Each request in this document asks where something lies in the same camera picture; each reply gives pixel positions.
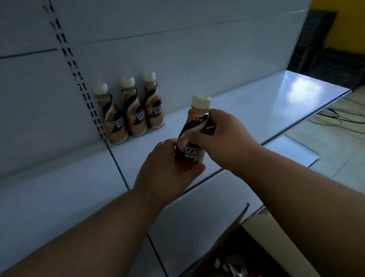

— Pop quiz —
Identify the white shelf back panel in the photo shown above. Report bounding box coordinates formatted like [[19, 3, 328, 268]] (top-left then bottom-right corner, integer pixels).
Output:
[[0, 0, 348, 186]]

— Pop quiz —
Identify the person's left forearm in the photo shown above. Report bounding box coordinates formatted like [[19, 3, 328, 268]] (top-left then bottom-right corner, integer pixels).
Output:
[[0, 183, 176, 277]]

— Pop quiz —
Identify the black plastic crate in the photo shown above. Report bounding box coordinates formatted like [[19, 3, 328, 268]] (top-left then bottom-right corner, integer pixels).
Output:
[[303, 43, 365, 97], [281, 7, 345, 76]]

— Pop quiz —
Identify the coffee bottle with cream cap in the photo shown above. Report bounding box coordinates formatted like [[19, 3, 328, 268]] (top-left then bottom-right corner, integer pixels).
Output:
[[141, 70, 167, 130], [92, 81, 130, 147], [168, 92, 221, 173], [213, 253, 264, 277], [119, 75, 149, 138]]

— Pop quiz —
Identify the slotted white shelf upright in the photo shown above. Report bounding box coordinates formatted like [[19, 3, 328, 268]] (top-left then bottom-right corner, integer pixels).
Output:
[[40, 0, 108, 145]]

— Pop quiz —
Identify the person's left hand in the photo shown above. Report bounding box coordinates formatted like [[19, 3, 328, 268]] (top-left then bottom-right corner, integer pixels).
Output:
[[129, 135, 210, 212]]

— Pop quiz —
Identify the black cable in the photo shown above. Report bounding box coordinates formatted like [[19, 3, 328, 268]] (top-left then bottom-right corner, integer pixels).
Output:
[[306, 92, 365, 149]]

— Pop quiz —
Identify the person's right hand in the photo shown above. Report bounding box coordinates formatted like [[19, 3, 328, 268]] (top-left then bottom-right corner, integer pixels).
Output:
[[182, 103, 267, 178]]

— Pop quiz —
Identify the brown cardboard box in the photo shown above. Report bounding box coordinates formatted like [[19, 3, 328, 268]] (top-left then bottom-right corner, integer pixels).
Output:
[[144, 195, 324, 277]]

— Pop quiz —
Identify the person's right forearm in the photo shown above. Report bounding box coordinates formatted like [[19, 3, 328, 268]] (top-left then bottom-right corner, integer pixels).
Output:
[[233, 136, 365, 277]]

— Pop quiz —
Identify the white metal shelf board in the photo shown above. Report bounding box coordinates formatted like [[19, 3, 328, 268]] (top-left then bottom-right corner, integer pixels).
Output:
[[100, 63, 361, 199], [0, 140, 139, 277], [137, 131, 332, 277]]

